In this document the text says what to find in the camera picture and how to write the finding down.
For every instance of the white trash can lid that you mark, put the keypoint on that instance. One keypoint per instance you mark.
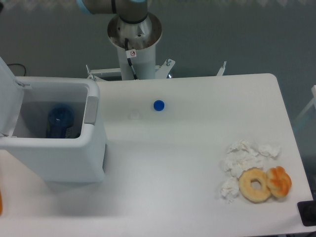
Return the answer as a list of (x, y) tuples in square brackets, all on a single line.
[(11, 98)]

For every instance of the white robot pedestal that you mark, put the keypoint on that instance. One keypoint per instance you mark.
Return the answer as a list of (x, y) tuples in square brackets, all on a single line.
[(136, 49)]

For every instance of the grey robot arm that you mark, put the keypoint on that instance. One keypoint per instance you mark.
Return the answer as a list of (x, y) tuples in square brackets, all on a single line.
[(130, 11)]

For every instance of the white trash can body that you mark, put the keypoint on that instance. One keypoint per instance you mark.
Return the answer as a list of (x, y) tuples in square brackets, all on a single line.
[(76, 159)]

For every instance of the blue plastic bottle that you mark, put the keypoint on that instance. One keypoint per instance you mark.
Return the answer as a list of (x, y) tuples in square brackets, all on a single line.
[(60, 121)]

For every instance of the white bottle cap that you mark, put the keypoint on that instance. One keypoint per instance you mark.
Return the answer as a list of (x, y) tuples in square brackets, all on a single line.
[(134, 115)]

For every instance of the black device at edge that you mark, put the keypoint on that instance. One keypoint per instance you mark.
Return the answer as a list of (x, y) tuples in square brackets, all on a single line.
[(307, 211)]

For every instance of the white frame at right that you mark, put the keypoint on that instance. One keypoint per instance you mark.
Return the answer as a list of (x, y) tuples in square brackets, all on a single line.
[(307, 113)]

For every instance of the orange object at edge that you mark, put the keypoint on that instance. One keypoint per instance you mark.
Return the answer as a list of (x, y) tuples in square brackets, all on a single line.
[(1, 203)]

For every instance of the small crumpled white tissue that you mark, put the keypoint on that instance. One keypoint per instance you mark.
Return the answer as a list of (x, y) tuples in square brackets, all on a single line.
[(230, 189)]

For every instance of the orange twisted bread roll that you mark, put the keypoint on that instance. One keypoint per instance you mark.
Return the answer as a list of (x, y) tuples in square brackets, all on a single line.
[(278, 181)]

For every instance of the plain ring donut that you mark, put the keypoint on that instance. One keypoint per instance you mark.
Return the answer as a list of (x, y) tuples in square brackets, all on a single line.
[(253, 185)]

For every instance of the blue bottle cap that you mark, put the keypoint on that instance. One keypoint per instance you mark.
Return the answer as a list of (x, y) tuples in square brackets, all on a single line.
[(159, 105)]

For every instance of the large crumpled white tissue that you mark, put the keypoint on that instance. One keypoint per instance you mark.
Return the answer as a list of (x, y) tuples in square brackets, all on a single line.
[(244, 155)]

